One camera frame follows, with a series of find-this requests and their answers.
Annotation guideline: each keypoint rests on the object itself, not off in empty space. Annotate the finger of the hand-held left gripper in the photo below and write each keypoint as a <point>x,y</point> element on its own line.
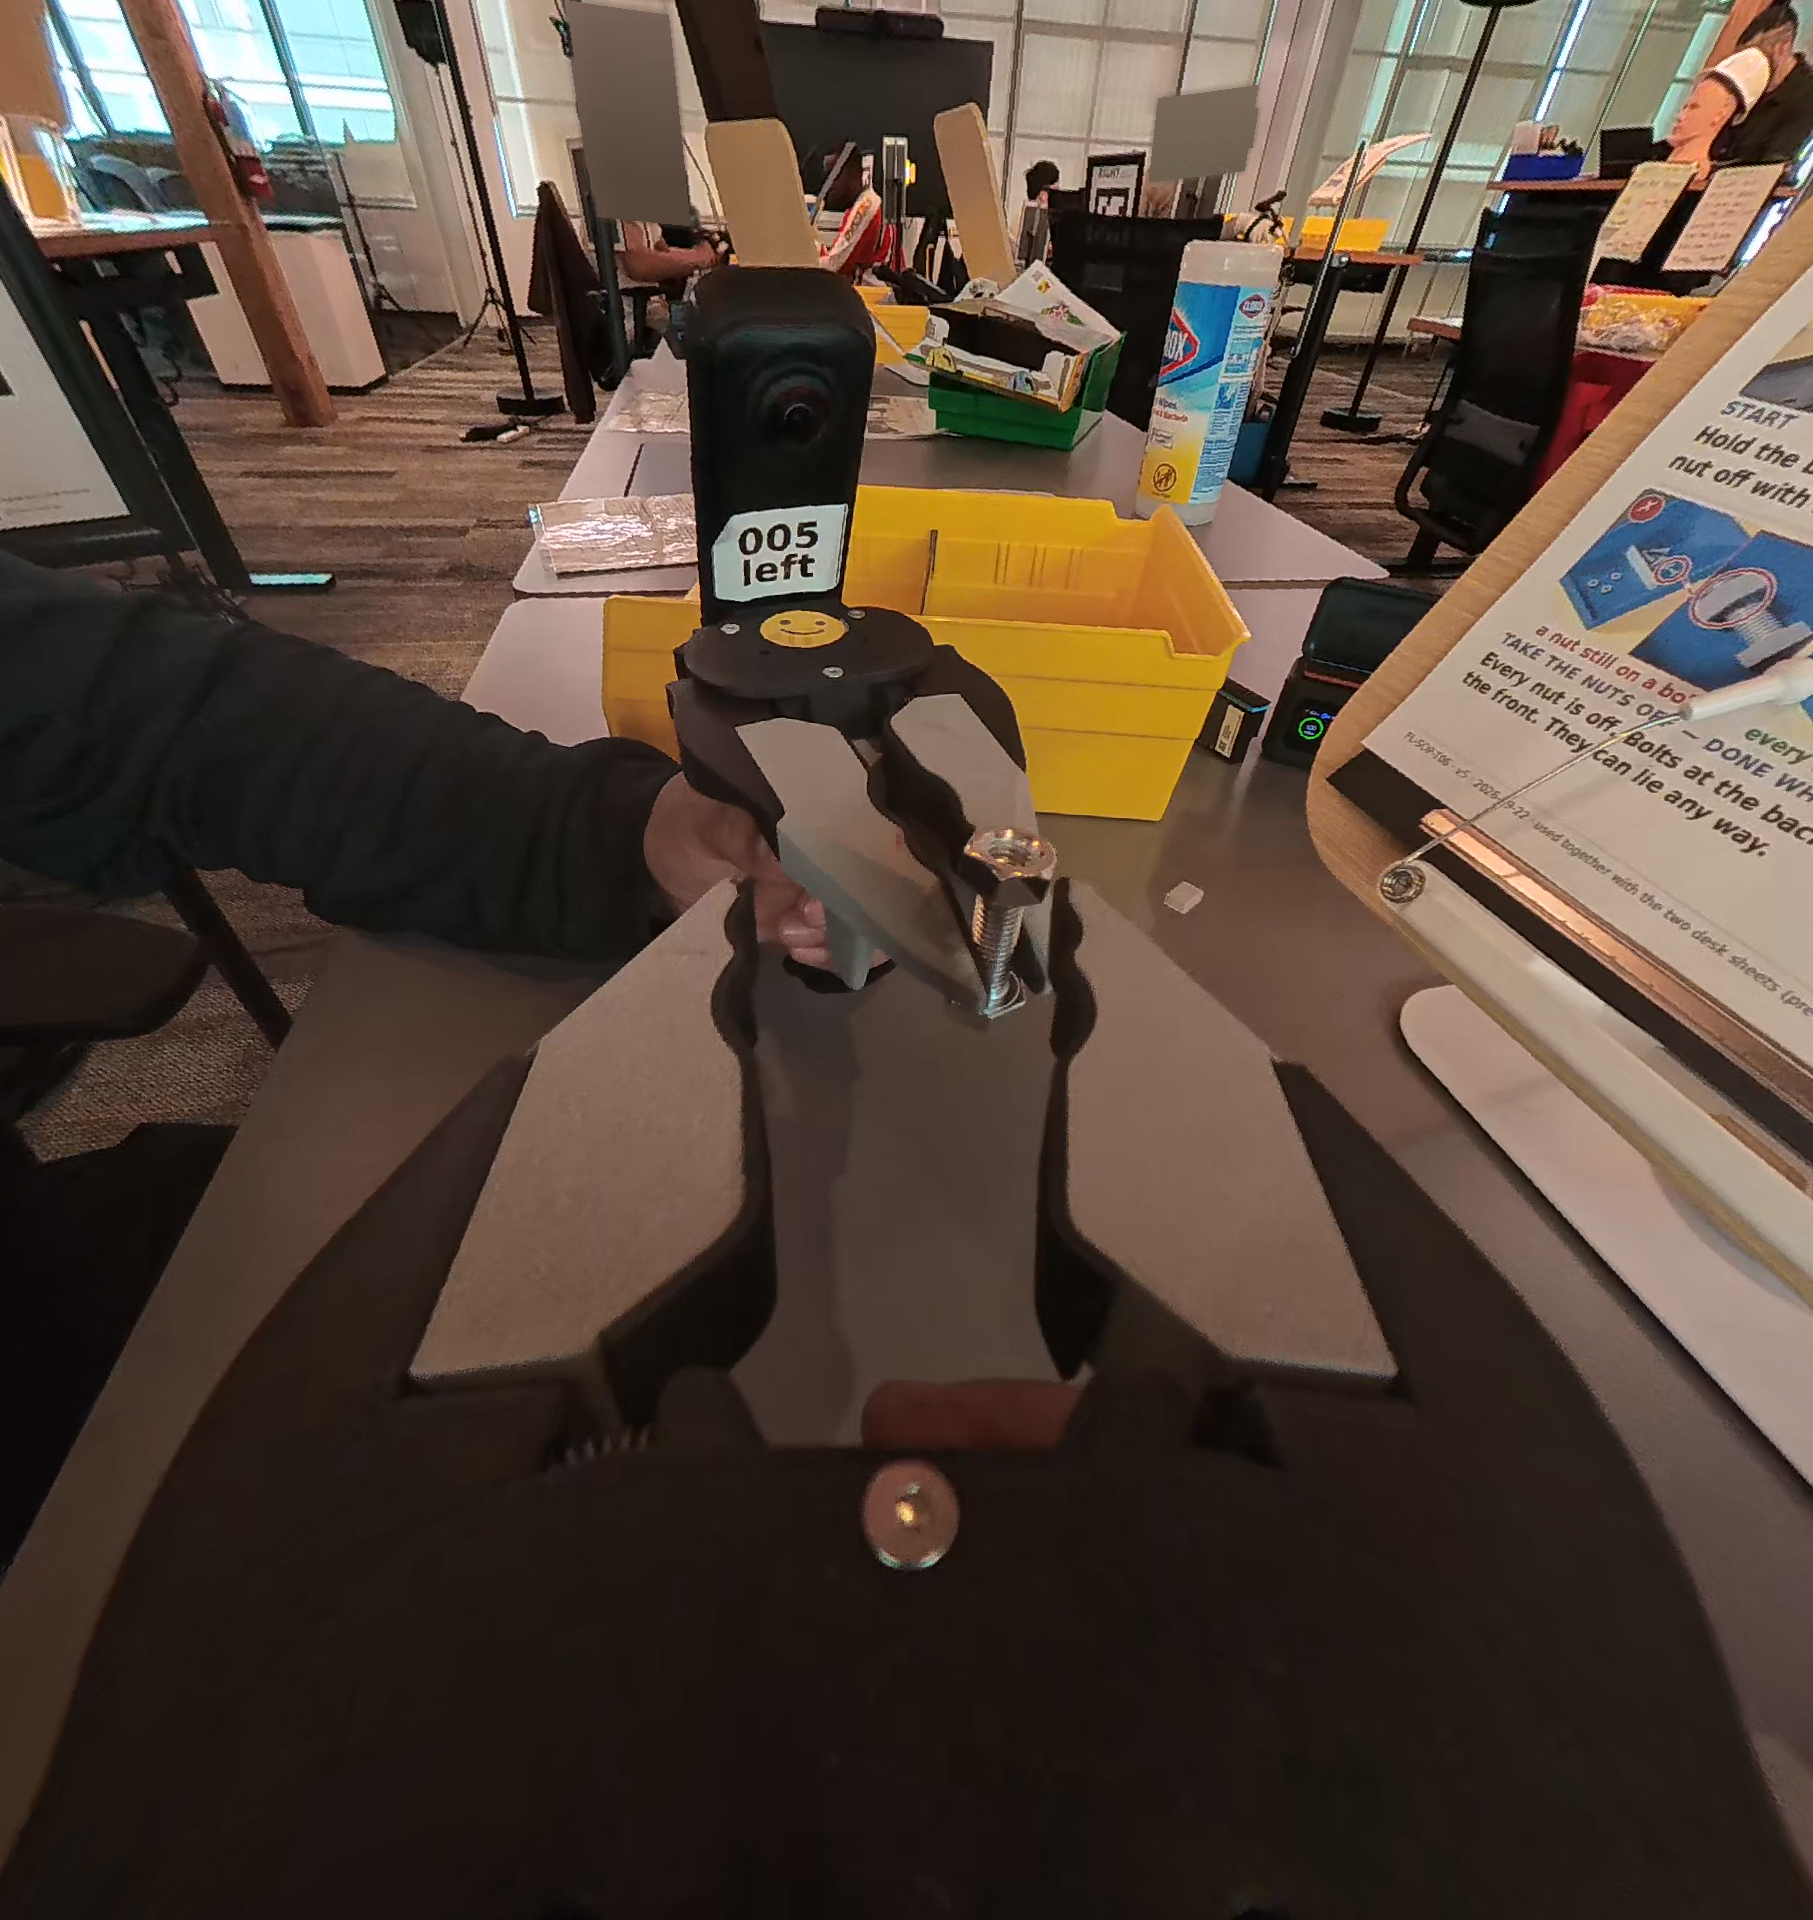
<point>816,841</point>
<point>951,780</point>

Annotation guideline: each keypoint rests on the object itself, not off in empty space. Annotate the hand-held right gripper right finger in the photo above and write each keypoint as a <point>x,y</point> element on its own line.
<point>1205,1201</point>

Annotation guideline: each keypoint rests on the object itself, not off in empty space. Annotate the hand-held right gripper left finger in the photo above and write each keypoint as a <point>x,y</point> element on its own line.
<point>592,1201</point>

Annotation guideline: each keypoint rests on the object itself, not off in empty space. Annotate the steel hex nut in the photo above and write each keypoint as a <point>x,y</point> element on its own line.
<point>978,868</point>

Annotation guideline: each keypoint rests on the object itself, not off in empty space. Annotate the steel bolt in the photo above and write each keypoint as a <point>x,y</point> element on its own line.
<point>1003,938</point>

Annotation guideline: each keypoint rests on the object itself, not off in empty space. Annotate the yellow plastic bin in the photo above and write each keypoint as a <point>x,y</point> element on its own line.
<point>1115,706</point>

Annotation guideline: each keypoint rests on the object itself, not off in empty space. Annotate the person's left forearm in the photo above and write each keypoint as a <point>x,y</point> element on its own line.
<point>321,751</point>

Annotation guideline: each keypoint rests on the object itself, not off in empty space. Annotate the person's left hand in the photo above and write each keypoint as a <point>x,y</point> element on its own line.
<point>704,855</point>

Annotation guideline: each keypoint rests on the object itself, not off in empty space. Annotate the aluminium foil sheet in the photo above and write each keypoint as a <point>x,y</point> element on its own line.
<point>605,533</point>

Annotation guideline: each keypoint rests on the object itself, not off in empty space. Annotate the black light stand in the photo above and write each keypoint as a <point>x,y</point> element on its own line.
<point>530,402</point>
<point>1355,418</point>

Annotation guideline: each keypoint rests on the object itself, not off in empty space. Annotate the open cardboard carton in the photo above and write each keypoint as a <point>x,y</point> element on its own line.
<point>997,337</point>

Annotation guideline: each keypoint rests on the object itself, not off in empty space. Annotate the pale wooden paddle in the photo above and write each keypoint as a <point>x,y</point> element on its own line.
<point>973,181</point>
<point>763,196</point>

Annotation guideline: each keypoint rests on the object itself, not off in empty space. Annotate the green plastic bin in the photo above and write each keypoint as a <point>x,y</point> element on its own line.
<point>1026,422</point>

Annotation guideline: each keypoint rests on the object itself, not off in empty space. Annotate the dark hanging jacket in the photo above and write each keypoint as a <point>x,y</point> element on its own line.
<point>560,299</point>

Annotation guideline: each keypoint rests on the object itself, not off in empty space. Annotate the small black battery pack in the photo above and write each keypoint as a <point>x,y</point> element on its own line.
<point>1244,724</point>

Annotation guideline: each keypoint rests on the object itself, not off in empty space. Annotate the black battery charger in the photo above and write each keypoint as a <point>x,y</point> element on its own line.
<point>1304,737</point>

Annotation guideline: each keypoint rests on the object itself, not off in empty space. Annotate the black monitor screen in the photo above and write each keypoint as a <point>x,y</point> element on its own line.
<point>890,91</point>

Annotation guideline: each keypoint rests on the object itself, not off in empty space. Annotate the black mesh chair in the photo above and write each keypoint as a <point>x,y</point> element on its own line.
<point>1130,271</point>

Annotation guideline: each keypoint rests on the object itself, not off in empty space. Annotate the wooden document stand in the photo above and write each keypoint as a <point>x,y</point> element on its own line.
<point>1355,706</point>

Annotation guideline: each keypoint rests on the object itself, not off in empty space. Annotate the disinfectant wipes canister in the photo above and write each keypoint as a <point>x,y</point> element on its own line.
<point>1205,391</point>

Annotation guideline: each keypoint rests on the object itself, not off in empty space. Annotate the white cabinet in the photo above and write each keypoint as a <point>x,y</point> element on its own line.
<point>321,299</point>

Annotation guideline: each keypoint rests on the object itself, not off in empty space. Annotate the red fire extinguisher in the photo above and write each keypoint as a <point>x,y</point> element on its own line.
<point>246,152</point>

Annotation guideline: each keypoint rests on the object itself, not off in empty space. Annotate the black office chair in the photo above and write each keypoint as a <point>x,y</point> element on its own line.
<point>1506,345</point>

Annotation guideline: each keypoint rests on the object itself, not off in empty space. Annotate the printed instruction sheet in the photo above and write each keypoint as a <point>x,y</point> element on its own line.
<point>1671,600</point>

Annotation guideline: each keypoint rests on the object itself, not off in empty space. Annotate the framed sign easel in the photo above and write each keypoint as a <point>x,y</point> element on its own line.
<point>6,450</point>

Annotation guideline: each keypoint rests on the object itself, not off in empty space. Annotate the mannequin head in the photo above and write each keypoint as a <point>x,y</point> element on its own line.
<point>1723,105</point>

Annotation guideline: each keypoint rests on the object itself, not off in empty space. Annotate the wooden post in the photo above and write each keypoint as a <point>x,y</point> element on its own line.
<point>262,317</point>

